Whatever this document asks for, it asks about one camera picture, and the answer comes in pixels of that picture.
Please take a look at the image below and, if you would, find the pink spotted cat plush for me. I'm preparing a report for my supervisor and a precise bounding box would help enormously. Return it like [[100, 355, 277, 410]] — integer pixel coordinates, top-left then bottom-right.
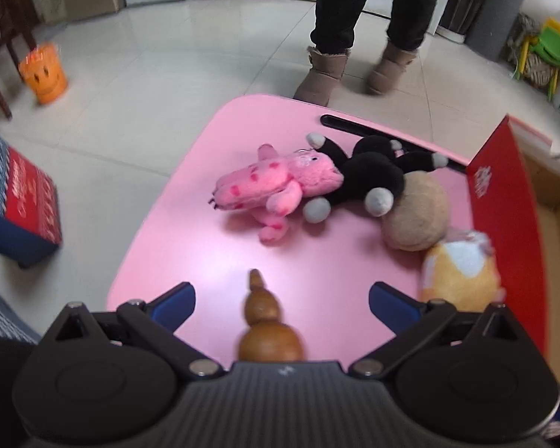
[[208, 144, 345, 243]]

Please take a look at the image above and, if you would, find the blue and red printed box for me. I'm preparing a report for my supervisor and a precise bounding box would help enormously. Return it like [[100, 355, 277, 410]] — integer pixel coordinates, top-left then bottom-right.
[[0, 126, 63, 270]]

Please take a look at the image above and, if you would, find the cardboard box with red outside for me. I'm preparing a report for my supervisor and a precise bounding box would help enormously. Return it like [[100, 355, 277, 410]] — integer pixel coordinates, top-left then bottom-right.
[[466, 114, 560, 386]]

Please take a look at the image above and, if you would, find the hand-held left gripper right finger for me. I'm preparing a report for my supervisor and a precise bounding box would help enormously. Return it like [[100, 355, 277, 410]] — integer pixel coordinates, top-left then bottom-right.
[[348, 281, 523, 379]]

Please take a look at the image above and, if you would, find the black monkey plush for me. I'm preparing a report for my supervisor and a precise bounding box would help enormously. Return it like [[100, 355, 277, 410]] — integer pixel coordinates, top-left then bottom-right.
[[302, 132, 449, 225]]

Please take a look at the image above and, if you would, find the green plastic chair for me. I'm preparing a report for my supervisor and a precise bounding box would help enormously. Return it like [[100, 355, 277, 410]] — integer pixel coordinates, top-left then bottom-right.
[[518, 16, 560, 102]]

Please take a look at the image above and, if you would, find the dark ribbed planter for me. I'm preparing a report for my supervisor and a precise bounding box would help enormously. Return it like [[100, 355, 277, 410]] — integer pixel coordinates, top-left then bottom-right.
[[436, 0, 488, 45]]

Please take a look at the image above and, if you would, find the brown round plush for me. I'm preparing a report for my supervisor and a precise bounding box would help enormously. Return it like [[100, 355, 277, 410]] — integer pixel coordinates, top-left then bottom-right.
[[380, 171, 450, 253]]

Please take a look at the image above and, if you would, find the pink table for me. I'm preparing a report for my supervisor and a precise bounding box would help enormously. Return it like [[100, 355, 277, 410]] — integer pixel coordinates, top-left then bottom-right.
[[106, 94, 477, 374]]

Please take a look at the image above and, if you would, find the orange smiley bucket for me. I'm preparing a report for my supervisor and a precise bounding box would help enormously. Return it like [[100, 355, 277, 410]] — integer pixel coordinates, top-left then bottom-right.
[[19, 43, 69, 105]]

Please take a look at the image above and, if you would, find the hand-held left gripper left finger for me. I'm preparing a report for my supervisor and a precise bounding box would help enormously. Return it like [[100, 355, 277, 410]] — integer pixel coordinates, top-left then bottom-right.
[[42, 282, 225, 379]]

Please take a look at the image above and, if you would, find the wooden gourd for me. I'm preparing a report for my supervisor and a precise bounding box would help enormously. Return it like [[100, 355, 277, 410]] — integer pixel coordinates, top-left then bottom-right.
[[238, 268, 305, 363]]

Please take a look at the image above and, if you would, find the orange hamster plush with keychain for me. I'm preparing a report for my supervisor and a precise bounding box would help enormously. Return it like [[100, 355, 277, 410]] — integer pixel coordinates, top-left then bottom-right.
[[417, 228, 505, 312]]

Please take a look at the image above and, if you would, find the patterned rug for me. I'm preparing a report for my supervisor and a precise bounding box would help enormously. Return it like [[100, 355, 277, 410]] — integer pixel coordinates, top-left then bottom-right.
[[0, 273, 40, 343]]

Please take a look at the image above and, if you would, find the dark wooden chair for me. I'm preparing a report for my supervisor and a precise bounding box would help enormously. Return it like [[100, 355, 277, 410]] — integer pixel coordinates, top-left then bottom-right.
[[0, 0, 39, 122]]

